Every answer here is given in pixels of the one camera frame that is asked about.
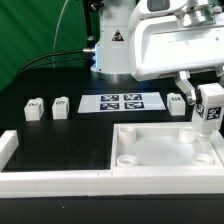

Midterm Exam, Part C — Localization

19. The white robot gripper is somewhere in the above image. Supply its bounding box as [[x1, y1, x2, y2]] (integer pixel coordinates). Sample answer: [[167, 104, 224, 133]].
[[128, 0, 224, 105]]

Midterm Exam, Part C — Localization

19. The white square tabletop part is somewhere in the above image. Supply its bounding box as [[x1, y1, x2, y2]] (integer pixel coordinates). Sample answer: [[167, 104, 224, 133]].
[[110, 122, 224, 169]]

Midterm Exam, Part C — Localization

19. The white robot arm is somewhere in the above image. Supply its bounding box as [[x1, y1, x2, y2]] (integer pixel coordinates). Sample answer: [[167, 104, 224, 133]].
[[91, 0, 224, 104]]

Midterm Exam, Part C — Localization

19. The white sheet with markers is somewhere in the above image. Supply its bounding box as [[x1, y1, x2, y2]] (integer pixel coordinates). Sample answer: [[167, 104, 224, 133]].
[[78, 92, 165, 113]]

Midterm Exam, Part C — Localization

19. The black vertical pole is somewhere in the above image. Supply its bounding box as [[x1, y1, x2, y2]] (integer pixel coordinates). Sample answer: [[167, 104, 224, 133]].
[[82, 0, 94, 48]]

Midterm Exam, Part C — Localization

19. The white U-shaped fence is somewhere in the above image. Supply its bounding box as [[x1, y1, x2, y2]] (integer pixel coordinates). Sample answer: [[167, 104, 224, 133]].
[[0, 130, 224, 198]]

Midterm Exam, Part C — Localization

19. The black cable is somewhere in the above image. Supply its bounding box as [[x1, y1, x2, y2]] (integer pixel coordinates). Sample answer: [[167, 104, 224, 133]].
[[18, 48, 98, 75]]

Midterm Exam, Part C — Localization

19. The grey cable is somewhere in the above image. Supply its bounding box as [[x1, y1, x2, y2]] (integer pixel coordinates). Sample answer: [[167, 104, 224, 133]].
[[52, 0, 71, 68]]

